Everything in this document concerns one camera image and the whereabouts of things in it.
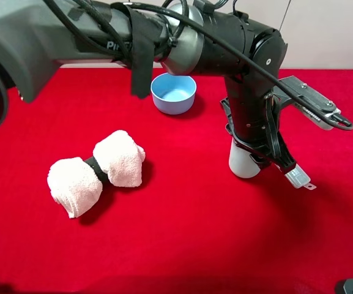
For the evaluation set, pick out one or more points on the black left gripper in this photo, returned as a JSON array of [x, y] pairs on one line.
[[253, 121]]

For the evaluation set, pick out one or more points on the light grey cup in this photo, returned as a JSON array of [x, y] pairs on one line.
[[241, 163]]

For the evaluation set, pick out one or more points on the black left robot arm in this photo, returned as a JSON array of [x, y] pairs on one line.
[[37, 37]]

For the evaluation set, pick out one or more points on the clear plastic case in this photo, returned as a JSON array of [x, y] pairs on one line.
[[298, 178]]

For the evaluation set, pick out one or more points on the red table cloth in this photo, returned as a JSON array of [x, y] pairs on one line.
[[192, 226]]

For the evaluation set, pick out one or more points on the light blue bowl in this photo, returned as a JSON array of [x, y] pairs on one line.
[[173, 94]]

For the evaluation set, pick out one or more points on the black band on towel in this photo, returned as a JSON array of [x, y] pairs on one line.
[[102, 176]]

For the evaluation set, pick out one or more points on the rolled pink towel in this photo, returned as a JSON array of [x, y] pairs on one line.
[[77, 184]]

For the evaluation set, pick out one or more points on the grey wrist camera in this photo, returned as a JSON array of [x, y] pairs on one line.
[[309, 95]]

